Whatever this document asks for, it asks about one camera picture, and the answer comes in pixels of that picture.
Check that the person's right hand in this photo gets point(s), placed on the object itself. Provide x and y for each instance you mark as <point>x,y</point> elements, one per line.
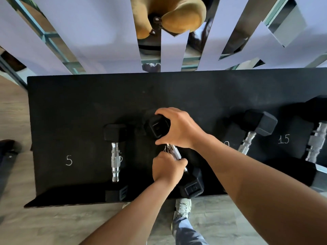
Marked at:
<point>184,130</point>

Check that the person's left hand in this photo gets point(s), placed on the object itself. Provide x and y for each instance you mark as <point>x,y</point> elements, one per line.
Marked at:
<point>166,168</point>

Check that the person's left fingers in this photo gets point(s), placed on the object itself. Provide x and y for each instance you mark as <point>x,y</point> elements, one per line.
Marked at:
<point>167,159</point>

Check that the person's right thumb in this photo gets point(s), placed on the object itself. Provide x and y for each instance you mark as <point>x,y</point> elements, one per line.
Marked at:
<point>163,141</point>

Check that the person's left forearm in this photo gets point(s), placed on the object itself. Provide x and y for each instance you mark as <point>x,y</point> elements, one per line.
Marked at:
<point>135,216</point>

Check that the person's right forearm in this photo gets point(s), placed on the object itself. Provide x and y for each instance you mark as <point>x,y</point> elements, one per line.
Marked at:
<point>260,191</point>

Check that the grey sneaker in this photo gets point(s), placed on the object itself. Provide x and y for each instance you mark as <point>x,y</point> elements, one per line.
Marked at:
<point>183,207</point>

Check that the small black hex dumbbell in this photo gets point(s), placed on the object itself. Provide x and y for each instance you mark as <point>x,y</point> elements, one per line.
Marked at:
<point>115,160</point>

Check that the blue jeans leg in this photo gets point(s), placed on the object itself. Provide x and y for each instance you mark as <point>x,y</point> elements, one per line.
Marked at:
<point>185,233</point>

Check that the black rubber mat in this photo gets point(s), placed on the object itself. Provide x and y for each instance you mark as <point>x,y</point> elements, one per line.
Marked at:
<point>76,112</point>

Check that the medium black hex dumbbell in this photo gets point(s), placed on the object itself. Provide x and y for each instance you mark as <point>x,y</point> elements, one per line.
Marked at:
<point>260,122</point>

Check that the brown neck pillow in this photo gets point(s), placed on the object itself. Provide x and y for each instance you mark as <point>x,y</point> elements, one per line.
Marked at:
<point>178,17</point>

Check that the large black hex dumbbell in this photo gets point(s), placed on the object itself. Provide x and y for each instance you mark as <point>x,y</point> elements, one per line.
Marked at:
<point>316,140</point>

